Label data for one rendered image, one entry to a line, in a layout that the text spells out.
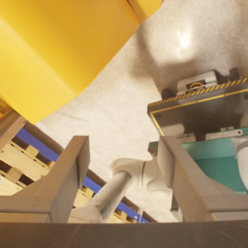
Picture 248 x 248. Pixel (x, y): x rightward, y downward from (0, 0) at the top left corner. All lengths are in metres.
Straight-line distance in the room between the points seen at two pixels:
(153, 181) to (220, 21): 1.02
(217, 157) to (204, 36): 0.77
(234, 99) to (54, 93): 0.99
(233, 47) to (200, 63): 0.22
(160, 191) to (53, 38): 0.83
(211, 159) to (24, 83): 1.02
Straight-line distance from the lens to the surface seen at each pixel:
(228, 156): 1.16
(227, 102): 1.22
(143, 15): 0.93
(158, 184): 0.99
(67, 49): 0.58
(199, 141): 1.05
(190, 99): 1.19
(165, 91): 1.41
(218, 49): 1.39
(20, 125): 1.03
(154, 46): 1.37
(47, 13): 0.61
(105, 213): 0.69
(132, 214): 3.79
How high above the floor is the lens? 1.27
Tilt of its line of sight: 42 degrees down
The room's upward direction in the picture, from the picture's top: 159 degrees counter-clockwise
